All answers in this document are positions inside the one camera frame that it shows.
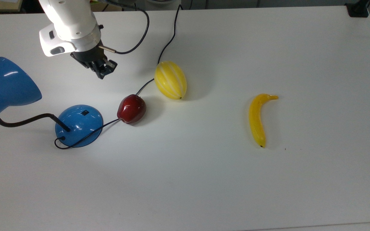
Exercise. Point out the blue desk lamp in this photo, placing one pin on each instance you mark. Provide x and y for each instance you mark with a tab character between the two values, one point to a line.
79	123

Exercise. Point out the yellow striped melon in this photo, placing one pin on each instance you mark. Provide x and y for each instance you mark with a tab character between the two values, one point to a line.
170	80

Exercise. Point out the black table clamp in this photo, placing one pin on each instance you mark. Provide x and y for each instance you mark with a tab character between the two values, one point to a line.
358	9

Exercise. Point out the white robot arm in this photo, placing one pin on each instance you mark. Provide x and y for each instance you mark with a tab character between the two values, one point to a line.
71	25

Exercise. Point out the dark red apple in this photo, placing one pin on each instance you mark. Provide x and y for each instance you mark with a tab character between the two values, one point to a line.
132	109

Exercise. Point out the yellow banana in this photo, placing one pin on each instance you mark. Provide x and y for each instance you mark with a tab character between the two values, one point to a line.
256	118

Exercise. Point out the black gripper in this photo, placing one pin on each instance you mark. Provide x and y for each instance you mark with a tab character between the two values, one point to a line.
88	57

